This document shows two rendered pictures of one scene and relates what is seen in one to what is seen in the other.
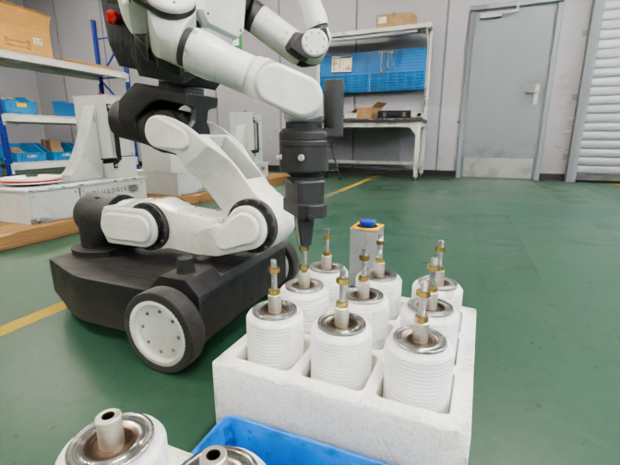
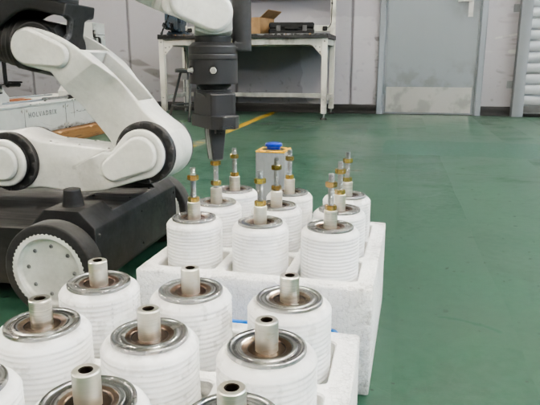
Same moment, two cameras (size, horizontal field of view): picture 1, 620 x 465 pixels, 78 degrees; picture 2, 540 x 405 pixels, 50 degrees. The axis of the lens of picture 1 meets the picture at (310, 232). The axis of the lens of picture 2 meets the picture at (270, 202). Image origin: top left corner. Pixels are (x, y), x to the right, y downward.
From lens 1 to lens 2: 0.40 m
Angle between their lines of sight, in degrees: 10
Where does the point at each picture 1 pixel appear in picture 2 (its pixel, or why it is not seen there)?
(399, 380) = (314, 259)
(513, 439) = (420, 333)
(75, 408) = not seen: outside the picture
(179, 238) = (52, 173)
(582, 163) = (529, 92)
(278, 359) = (201, 260)
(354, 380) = (275, 269)
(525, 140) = (461, 63)
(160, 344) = (51, 285)
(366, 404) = not seen: hidden behind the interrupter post
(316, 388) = (242, 276)
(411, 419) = (325, 286)
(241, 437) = not seen: hidden behind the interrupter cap
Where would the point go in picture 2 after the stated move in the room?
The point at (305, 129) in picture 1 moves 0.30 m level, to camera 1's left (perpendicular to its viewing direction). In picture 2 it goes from (217, 42) to (34, 42)
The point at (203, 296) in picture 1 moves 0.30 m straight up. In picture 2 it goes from (98, 229) to (87, 83)
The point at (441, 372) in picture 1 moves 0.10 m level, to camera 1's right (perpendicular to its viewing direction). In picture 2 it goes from (349, 248) to (408, 244)
